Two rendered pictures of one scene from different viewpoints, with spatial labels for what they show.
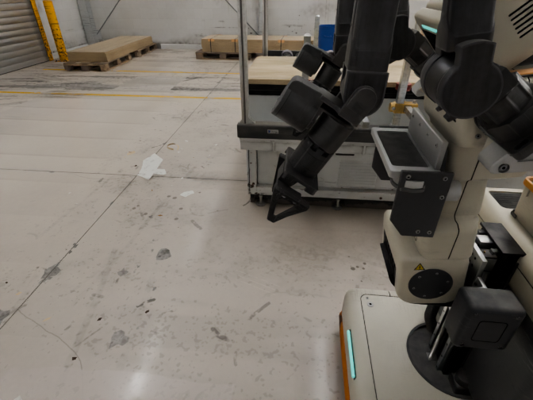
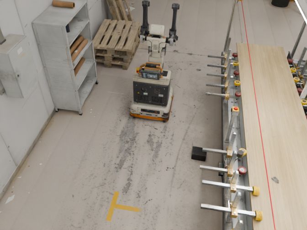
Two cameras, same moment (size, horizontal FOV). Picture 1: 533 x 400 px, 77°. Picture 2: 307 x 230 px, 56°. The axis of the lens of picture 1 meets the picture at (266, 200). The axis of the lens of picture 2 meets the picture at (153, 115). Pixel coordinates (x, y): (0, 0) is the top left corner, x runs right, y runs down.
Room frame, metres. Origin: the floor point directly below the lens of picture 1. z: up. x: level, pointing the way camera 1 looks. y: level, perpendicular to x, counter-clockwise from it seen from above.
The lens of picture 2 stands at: (0.86, -4.30, 3.24)
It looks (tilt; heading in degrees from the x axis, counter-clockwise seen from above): 43 degrees down; 92
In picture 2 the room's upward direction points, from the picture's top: 2 degrees clockwise
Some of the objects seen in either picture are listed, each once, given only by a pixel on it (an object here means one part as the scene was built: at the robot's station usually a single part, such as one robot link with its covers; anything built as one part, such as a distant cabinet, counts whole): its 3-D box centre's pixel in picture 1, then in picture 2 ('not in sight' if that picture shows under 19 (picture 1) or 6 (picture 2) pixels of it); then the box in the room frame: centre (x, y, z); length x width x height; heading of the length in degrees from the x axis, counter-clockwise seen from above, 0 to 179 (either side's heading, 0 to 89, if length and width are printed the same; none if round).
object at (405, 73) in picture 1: (400, 96); (226, 71); (1.76, -0.70, 0.87); 0.04 x 0.04 x 0.48; 84
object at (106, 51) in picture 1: (115, 47); not in sight; (7.94, 3.28, 0.23); 2.41 x 0.77 x 0.17; 176
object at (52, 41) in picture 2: not in sight; (71, 58); (-0.63, -0.45, 0.78); 0.90 x 0.45 x 1.55; 84
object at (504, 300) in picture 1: (437, 283); not in sight; (0.64, -0.46, 0.68); 0.28 x 0.27 x 0.25; 174
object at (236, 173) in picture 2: not in sight; (231, 186); (1.56, -2.69, 0.89); 0.04 x 0.04 x 0.48; 84
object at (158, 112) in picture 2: not in sight; (150, 111); (0.67, -0.96, 0.23); 0.41 x 0.02 x 0.08; 174
